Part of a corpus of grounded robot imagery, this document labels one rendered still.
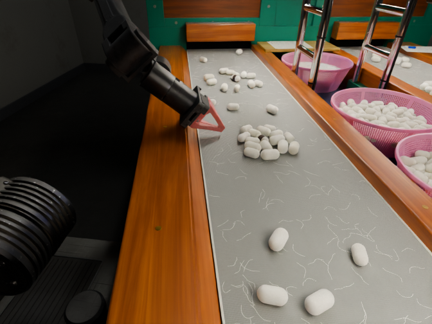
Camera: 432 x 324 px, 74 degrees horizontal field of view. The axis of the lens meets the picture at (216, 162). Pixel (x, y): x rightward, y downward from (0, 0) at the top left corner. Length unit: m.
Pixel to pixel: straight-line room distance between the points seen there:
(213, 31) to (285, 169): 0.89
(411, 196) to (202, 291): 0.36
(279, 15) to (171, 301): 1.31
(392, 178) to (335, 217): 0.14
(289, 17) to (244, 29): 0.23
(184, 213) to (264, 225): 0.12
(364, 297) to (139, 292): 0.26
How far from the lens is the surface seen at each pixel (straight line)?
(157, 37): 1.40
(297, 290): 0.39
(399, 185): 0.57
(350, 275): 0.43
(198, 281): 0.36
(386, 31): 1.64
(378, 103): 0.97
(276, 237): 0.41
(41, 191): 0.50
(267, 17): 1.44
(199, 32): 1.34
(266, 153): 0.57
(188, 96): 0.60
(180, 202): 0.44
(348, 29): 1.53
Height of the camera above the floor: 1.06
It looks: 35 degrees down
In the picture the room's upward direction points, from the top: 1 degrees clockwise
